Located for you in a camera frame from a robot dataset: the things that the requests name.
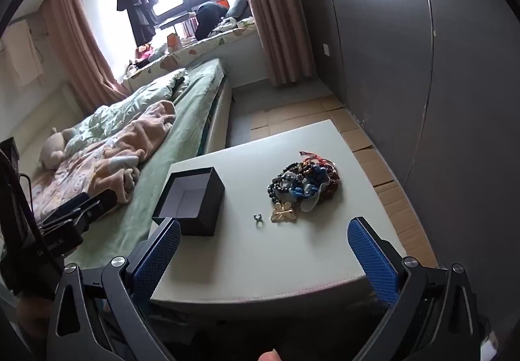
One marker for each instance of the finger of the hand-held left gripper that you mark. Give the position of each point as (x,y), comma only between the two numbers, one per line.
(106,200)
(69,206)

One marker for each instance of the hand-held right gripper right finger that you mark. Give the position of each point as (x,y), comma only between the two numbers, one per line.
(371,259)

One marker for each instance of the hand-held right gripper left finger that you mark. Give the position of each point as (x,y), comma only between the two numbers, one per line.
(158,259)

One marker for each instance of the black jewelry box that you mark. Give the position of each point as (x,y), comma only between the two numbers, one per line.
(203,218)

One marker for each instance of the person's right hand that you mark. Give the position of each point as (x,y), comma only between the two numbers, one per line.
(270,356)

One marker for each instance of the beige plush toy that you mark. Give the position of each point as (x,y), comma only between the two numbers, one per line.
(53,149)

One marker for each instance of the flattened cardboard sheets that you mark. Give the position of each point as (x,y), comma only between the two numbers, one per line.
(390,190)

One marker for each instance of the gold butterfly ornament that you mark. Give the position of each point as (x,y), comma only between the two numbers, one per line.
(284,214)

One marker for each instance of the bed with green sheet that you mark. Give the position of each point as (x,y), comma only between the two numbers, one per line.
(191,117)

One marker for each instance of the pink toy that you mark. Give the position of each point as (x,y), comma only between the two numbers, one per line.
(144,54)

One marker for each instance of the white hanging cloth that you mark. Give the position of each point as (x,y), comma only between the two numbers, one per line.
(22,60)

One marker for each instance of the pink curtain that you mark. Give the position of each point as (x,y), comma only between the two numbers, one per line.
(85,48)
(268,11)

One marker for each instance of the orange and white bag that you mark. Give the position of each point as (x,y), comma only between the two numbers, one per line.
(174,42)

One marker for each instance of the floral window seat cushion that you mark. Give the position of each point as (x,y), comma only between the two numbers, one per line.
(195,50)

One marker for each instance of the dark bag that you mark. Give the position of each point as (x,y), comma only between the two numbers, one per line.
(209,19)

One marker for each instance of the grey pillow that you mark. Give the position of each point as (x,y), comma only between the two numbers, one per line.
(239,1)

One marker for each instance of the white wall socket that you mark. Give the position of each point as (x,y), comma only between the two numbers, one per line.
(326,49)

